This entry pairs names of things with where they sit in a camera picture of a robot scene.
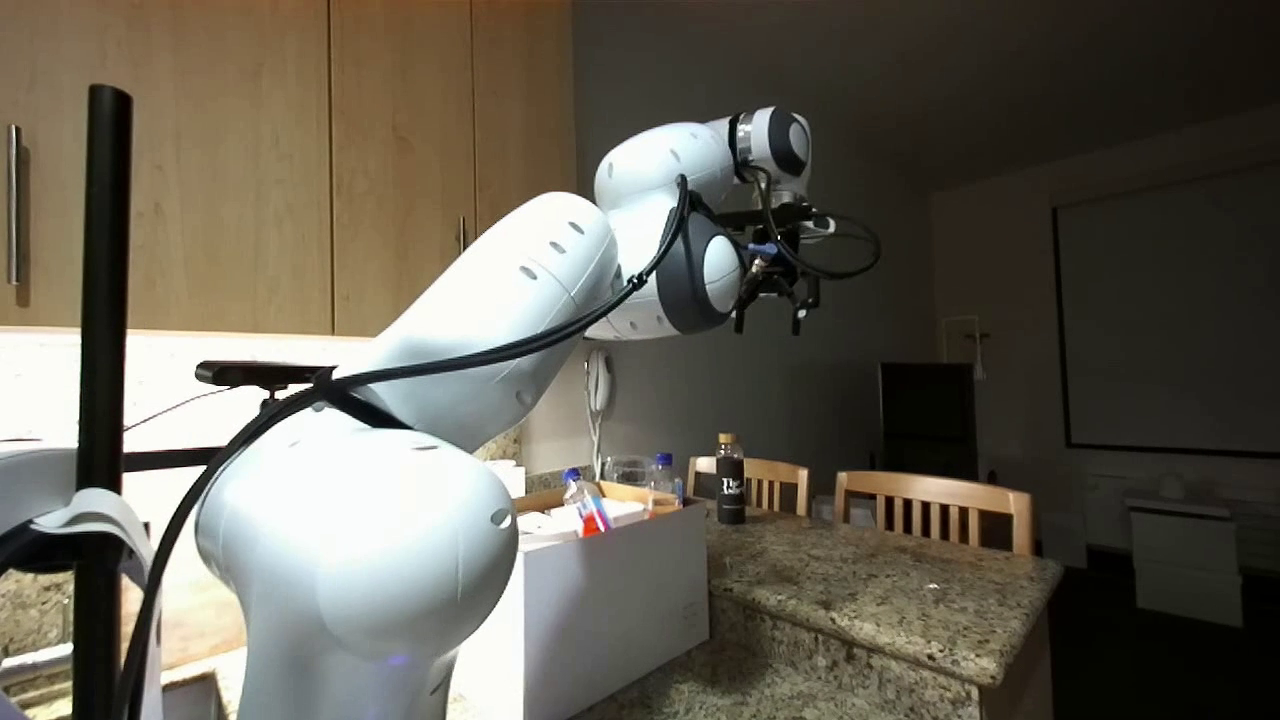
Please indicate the wooden wall cabinet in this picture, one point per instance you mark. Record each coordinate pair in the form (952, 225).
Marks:
(265, 160)

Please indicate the white cardboard box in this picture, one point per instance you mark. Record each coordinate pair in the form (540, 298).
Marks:
(601, 603)

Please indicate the white radiator box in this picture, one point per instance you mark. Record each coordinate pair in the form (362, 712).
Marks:
(1187, 560)

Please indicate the grey clamp bracket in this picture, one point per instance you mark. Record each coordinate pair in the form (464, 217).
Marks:
(92, 515)

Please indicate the black stand pole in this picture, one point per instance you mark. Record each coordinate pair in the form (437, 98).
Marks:
(106, 267)

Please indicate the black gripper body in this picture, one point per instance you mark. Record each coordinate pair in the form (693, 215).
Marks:
(787, 244)

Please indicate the black screen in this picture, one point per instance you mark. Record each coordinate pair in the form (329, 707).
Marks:
(925, 418)

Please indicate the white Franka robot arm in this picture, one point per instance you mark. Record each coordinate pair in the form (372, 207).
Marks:
(362, 560)

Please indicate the dark projection screen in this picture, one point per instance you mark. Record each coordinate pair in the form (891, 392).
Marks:
(1173, 320)

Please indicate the dark glass bottle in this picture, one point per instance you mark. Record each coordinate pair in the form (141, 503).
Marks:
(730, 482)

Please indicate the clear glass bowl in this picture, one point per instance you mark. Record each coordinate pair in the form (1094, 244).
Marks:
(625, 471)

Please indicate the wooden slatted chair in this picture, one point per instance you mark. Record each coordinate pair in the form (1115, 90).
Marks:
(932, 515)
(765, 482)

